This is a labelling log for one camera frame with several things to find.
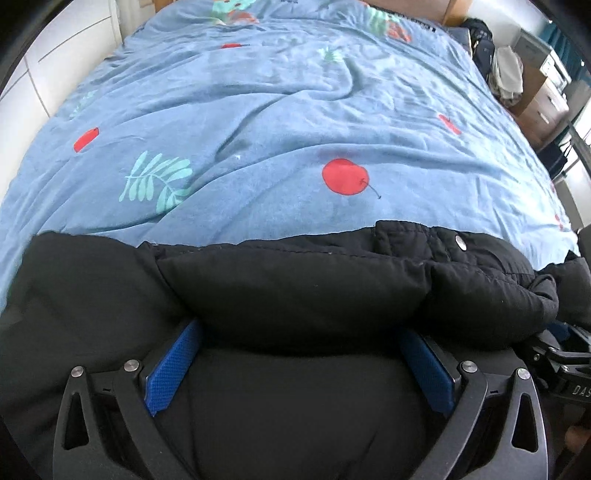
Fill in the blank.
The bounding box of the black puffer jacket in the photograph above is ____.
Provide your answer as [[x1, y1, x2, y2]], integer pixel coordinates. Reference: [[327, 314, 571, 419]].
[[0, 220, 591, 480]]

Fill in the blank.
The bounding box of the blue printed bed cover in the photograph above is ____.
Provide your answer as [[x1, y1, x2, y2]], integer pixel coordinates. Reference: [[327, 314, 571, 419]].
[[0, 0, 581, 296]]

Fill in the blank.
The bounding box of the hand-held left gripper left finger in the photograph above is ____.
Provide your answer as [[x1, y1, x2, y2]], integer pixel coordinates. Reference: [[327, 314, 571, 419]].
[[54, 318, 204, 480]]

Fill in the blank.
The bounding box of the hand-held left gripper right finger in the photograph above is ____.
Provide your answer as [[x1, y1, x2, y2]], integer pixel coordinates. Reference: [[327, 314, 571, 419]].
[[398, 328, 548, 480]]

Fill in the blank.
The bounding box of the teal window curtain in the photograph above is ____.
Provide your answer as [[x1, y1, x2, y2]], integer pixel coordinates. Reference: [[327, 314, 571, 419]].
[[540, 18, 578, 61]]

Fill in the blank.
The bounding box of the wooden drawer cabinet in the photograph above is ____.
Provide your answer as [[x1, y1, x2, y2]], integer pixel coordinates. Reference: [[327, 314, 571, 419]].
[[508, 60, 571, 148]]

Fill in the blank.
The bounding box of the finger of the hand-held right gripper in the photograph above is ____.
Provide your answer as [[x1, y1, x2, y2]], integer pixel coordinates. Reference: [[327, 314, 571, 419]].
[[522, 322, 591, 370]]

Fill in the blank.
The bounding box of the white wardrobe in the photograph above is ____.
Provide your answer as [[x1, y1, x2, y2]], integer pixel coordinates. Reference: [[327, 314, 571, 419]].
[[0, 0, 162, 195]]

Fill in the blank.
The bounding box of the white bag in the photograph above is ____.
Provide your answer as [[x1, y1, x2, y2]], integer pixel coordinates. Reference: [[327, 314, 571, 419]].
[[489, 44, 525, 105]]

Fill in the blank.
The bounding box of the dark backpack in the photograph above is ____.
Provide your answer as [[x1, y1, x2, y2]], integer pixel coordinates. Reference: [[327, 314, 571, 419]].
[[466, 17, 498, 77]]

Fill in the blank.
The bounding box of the wooden headboard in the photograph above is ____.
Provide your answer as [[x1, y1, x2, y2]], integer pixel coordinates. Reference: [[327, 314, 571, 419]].
[[369, 0, 472, 27]]

